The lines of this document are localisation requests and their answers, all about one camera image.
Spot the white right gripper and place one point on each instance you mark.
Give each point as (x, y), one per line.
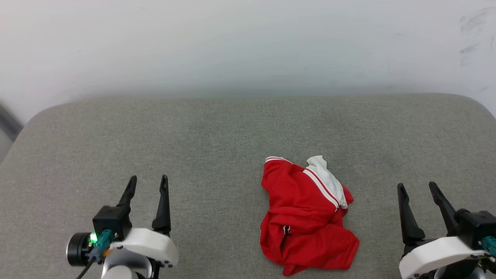
(434, 255)

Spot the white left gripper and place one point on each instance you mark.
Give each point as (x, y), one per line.
(151, 242)

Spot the red and white sports shirt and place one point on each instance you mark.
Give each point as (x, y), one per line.
(306, 217)

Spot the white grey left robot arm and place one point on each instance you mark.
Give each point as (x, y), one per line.
(124, 267)

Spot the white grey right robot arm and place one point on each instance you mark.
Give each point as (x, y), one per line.
(459, 273)

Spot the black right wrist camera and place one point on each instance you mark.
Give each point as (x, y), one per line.
(476, 224)

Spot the grey wall trim strip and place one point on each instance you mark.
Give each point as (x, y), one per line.
(8, 122)

